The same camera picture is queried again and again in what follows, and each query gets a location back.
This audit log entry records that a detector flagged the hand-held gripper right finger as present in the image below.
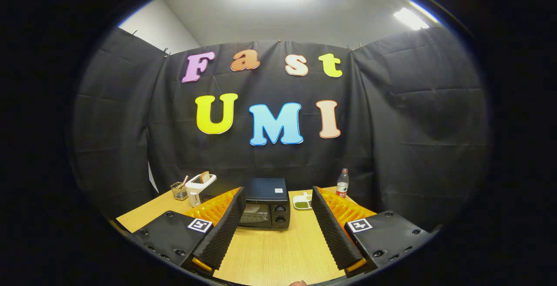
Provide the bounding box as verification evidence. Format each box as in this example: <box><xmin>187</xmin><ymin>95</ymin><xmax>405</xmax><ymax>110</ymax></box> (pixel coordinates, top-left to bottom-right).
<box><xmin>311</xmin><ymin>186</ymin><xmax>440</xmax><ymax>276</ymax></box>

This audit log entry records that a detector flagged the small ceiling light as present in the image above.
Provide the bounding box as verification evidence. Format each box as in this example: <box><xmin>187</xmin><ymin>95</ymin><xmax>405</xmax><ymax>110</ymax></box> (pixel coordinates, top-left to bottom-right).
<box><xmin>393</xmin><ymin>7</ymin><xmax>430</xmax><ymax>30</ymax></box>

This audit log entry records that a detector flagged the white divided dish with beans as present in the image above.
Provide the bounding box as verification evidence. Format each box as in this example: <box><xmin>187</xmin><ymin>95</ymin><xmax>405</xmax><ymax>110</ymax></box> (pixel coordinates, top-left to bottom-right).
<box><xmin>292</xmin><ymin>192</ymin><xmax>314</xmax><ymax>210</ymax></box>

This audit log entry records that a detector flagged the clear water bottle red label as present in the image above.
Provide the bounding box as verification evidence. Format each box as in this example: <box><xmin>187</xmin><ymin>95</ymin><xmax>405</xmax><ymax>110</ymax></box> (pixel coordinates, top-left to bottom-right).
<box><xmin>336</xmin><ymin>168</ymin><xmax>350</xmax><ymax>198</ymax></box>

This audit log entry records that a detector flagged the black backdrop cloth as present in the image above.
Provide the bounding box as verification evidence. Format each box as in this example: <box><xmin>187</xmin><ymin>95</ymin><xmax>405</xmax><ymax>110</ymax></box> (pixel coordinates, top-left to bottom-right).
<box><xmin>70</xmin><ymin>27</ymin><xmax>492</xmax><ymax>230</ymax></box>

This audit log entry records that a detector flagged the black toaster oven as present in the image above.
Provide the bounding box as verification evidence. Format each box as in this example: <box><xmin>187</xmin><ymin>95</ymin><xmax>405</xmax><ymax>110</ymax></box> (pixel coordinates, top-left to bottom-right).
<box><xmin>237</xmin><ymin>178</ymin><xmax>291</xmax><ymax>229</ymax></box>

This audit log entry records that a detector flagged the white bread toaster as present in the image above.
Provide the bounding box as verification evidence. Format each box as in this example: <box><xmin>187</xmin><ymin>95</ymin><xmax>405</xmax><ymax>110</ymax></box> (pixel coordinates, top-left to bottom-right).
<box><xmin>185</xmin><ymin>173</ymin><xmax>217</xmax><ymax>208</ymax></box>

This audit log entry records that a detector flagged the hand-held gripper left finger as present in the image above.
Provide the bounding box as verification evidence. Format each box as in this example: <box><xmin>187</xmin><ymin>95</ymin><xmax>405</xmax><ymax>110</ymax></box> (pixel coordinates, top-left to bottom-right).
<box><xmin>131</xmin><ymin>186</ymin><xmax>246</xmax><ymax>276</ymax></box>

